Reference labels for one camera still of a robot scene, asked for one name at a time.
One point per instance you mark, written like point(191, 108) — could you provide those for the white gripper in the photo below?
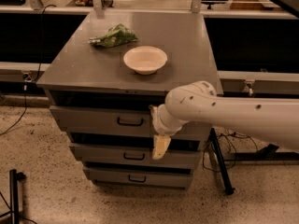
point(158, 123)

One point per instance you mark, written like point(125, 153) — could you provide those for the grey top drawer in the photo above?
point(103, 121)

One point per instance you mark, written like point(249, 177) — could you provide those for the grey drawer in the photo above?
point(140, 178)
point(103, 121)
point(134, 156)

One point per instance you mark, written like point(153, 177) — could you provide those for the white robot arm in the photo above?
point(271, 120)

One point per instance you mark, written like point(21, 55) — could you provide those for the grey bottom drawer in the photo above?
point(140, 178)

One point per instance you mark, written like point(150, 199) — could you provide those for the grey middle drawer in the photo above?
point(134, 156)

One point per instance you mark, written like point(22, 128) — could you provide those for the grey drawer cabinet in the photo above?
point(84, 76)

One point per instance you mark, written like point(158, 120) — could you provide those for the black stand leg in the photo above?
point(228, 188)

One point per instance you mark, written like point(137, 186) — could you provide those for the white bowl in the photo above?
point(145, 60)

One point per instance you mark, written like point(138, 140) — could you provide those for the green chip bag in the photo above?
point(116, 36)

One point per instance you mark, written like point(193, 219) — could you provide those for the black stand bottom left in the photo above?
point(12, 210)

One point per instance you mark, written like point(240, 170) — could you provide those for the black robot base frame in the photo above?
point(268, 154)

